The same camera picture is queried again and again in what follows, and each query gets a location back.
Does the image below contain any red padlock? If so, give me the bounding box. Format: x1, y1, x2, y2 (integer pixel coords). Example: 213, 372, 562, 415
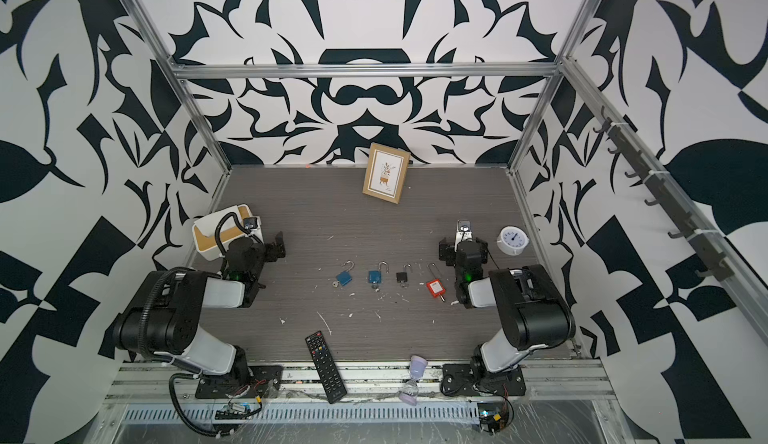
426, 262, 446, 302

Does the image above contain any small black padlock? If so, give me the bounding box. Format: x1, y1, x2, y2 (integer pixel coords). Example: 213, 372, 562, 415
396, 263, 412, 288

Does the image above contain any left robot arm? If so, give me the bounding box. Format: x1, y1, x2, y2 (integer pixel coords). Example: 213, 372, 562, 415
112, 232, 286, 400

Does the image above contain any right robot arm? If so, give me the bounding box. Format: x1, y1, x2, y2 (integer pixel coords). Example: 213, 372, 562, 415
438, 237, 576, 394

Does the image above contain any white tissue box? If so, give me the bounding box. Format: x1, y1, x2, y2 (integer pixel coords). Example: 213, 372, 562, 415
192, 204, 264, 261

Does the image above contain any white alarm clock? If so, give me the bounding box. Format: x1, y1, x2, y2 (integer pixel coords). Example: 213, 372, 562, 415
496, 225, 530, 256

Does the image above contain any small blue padlock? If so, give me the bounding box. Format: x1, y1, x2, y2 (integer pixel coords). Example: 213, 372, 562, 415
367, 261, 389, 292

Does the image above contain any large blue padlock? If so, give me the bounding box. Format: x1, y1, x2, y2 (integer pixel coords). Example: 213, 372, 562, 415
333, 260, 355, 287

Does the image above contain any purple hourglass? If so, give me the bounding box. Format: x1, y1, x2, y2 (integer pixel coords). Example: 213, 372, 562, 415
397, 355, 428, 406

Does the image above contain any black remote control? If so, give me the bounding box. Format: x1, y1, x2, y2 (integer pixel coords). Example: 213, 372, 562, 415
305, 331, 347, 404

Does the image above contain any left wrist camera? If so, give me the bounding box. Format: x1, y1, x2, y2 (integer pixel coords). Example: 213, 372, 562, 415
242, 216, 259, 233

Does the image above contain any wooden picture frame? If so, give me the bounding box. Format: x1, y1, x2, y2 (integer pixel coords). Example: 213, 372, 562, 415
363, 143, 411, 204

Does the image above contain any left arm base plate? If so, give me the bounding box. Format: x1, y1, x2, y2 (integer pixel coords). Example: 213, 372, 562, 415
195, 365, 283, 400

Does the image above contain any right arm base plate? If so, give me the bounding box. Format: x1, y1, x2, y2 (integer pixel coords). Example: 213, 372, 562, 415
440, 363, 527, 397

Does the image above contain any black wall hook rail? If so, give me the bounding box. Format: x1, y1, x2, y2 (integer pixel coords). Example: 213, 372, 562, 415
595, 115, 736, 282

